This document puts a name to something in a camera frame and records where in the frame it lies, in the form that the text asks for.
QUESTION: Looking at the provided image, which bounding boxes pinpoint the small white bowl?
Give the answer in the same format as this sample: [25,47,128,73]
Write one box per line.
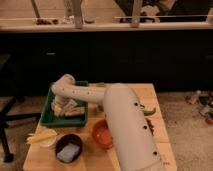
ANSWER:
[39,129,58,148]

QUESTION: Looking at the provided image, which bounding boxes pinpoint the white towel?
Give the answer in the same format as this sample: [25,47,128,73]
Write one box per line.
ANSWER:
[51,100,77,110]

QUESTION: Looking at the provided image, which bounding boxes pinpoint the light green cup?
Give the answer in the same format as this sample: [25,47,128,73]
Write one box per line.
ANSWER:
[96,82,106,88]

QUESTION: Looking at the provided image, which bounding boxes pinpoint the dark brown bowl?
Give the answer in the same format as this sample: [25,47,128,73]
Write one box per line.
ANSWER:
[55,134,83,163]

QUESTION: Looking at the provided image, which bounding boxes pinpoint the dark red grape bunch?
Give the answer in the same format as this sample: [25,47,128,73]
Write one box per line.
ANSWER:
[146,118,154,135]

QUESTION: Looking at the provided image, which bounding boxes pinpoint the orange bowl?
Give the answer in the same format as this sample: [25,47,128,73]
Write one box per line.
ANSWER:
[92,119,113,150]

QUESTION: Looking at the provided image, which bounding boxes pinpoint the blue sponge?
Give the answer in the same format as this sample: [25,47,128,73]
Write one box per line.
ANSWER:
[57,144,80,163]

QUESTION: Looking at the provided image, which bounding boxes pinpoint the black office chair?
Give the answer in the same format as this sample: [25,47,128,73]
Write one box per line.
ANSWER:
[0,53,42,164]

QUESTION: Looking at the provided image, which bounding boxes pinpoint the green plastic tray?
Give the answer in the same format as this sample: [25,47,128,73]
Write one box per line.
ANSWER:
[40,89,88,128]

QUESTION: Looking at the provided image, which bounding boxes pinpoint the wooden block sponge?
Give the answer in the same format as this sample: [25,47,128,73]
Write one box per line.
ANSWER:
[65,107,85,117]

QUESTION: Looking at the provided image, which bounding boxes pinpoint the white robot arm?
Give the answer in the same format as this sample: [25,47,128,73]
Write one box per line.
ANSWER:
[51,75,166,171]

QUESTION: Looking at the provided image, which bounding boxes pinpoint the yellow banana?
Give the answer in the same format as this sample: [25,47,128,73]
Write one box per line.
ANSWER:
[27,133,56,144]

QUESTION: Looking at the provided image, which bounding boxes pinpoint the dark cabinet counter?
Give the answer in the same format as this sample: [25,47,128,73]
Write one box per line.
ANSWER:
[0,30,213,95]

